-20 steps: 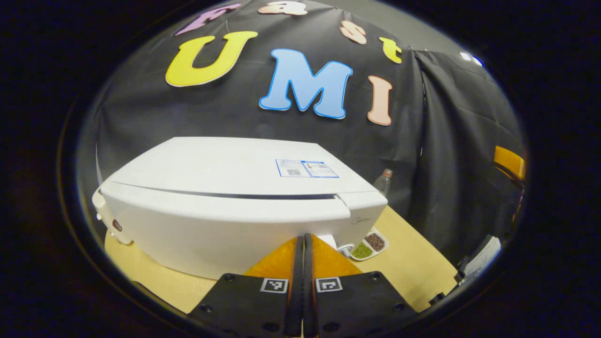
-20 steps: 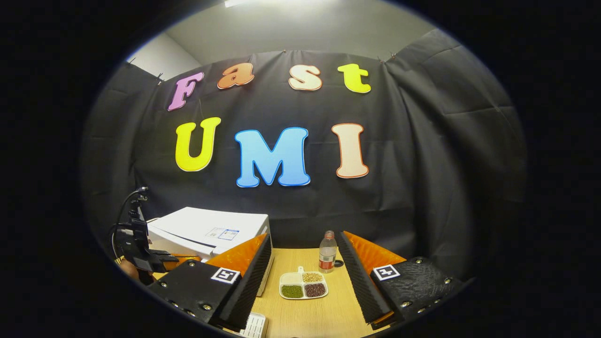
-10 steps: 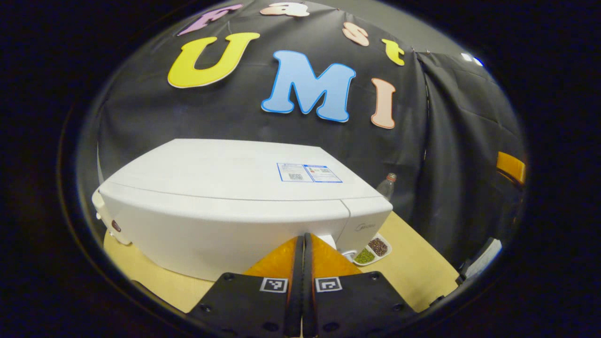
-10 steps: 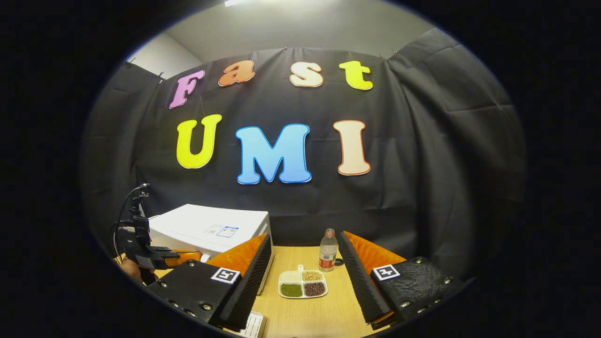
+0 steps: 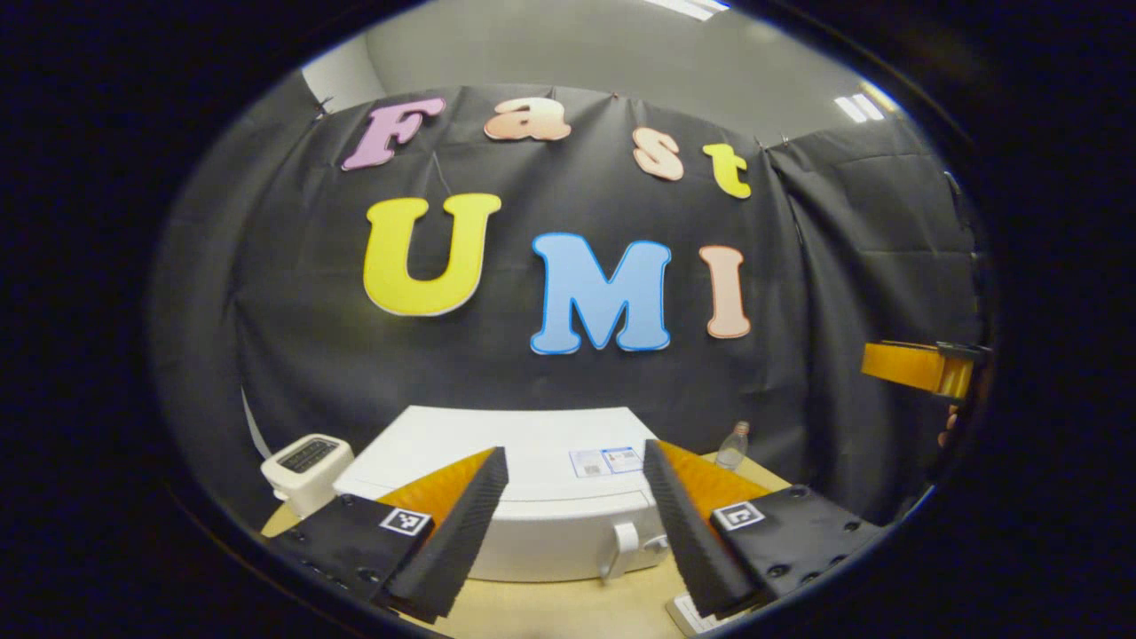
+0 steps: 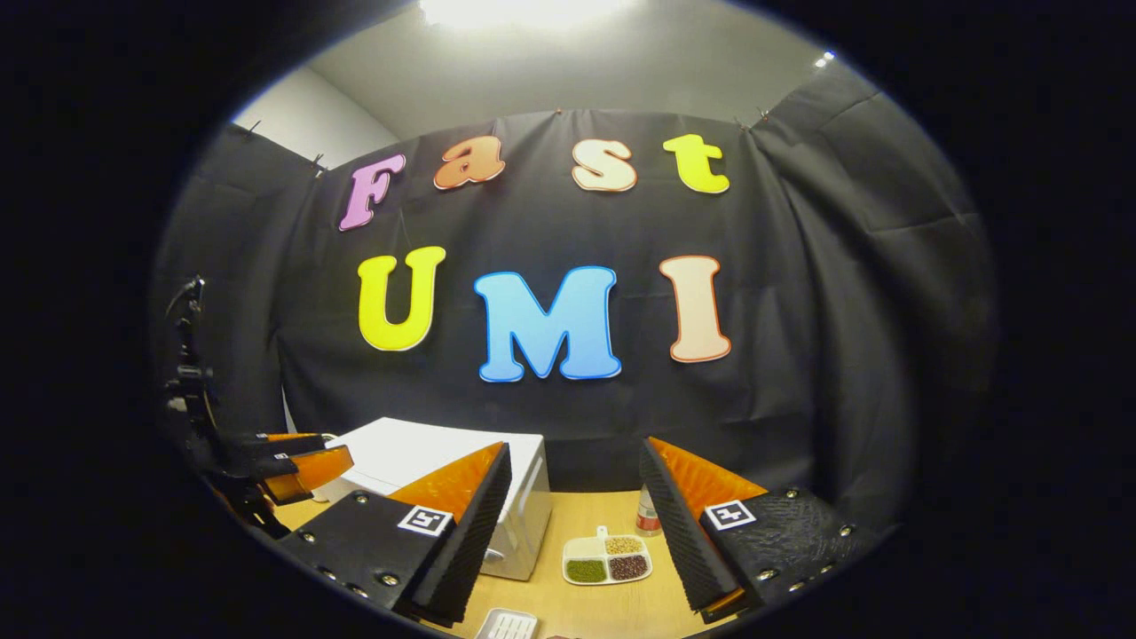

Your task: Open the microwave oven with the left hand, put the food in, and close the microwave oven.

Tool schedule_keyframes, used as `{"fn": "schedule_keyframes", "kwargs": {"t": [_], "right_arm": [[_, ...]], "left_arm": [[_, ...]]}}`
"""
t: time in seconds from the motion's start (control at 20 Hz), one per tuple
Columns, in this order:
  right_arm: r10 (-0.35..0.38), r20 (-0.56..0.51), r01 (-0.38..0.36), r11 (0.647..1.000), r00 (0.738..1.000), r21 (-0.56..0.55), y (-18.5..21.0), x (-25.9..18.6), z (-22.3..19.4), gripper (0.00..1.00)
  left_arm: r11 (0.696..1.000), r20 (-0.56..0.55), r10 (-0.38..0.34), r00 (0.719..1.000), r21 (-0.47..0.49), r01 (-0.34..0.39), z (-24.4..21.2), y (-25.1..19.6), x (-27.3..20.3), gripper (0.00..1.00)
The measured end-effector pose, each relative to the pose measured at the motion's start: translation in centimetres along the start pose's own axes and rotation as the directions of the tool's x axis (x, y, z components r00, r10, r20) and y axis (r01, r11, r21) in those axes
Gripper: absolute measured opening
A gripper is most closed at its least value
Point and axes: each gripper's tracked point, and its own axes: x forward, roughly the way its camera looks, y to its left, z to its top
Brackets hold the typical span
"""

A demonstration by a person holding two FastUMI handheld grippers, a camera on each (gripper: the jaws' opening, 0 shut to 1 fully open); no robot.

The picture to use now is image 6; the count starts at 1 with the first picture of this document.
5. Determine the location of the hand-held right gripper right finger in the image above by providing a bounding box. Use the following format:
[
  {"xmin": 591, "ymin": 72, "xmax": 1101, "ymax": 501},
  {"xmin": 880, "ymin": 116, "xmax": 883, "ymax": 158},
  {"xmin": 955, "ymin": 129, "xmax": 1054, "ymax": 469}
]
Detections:
[{"xmin": 639, "ymin": 437, "xmax": 880, "ymax": 625}]

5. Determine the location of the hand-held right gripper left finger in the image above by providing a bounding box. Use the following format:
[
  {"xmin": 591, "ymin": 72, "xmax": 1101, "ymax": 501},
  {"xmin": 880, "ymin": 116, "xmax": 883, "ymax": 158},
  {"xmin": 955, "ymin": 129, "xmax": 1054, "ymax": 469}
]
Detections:
[{"xmin": 277, "ymin": 442, "xmax": 514, "ymax": 627}]

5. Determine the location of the white microwave oven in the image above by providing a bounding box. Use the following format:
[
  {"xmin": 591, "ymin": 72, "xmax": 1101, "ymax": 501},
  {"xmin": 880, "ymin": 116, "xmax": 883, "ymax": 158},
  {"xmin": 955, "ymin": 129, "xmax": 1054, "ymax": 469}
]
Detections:
[{"xmin": 312, "ymin": 417, "xmax": 553, "ymax": 582}]

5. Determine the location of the clear bottle with red label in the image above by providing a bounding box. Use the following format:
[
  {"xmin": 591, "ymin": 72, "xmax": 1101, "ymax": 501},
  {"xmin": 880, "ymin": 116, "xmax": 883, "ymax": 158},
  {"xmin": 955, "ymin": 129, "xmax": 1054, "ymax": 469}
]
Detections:
[{"xmin": 635, "ymin": 484, "xmax": 663, "ymax": 538}]

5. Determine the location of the white divided snack dish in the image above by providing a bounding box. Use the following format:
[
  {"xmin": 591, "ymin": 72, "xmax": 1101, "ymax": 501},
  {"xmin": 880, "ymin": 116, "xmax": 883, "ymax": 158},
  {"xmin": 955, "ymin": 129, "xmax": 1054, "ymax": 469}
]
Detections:
[{"xmin": 562, "ymin": 525, "xmax": 653, "ymax": 587}]

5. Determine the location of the white rectangular tray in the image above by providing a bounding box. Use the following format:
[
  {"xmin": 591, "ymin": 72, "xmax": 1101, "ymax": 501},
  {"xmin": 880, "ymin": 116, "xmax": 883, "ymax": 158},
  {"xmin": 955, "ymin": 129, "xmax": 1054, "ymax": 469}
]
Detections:
[{"xmin": 475, "ymin": 608, "xmax": 540, "ymax": 639}]

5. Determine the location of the black backdrop cloth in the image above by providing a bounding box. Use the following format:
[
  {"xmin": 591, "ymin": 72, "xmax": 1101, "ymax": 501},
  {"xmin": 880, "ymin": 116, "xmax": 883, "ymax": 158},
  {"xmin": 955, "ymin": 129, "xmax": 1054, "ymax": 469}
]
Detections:
[{"xmin": 146, "ymin": 62, "xmax": 1004, "ymax": 533}]

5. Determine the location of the long ceiling light panel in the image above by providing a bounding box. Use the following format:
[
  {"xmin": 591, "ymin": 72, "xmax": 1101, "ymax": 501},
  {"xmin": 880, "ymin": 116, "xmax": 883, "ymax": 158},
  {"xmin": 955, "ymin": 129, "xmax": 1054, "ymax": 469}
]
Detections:
[{"xmin": 417, "ymin": 0, "xmax": 640, "ymax": 32}]

